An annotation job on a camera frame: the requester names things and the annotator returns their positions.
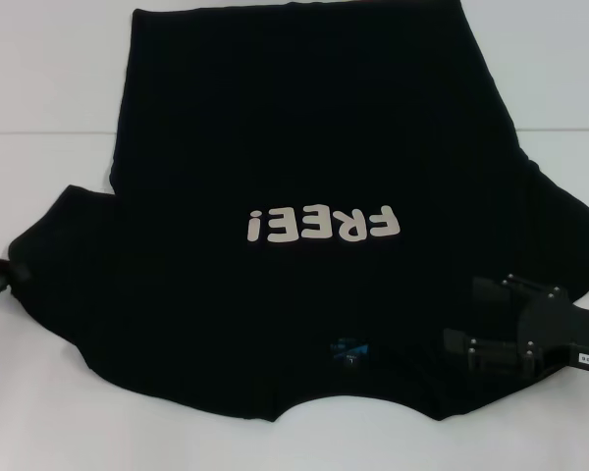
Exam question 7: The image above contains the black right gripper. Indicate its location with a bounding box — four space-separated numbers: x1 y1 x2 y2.
443 273 589 379

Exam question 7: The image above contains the black shirt with FREE print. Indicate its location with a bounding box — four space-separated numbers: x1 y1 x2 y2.
7 0 589 426

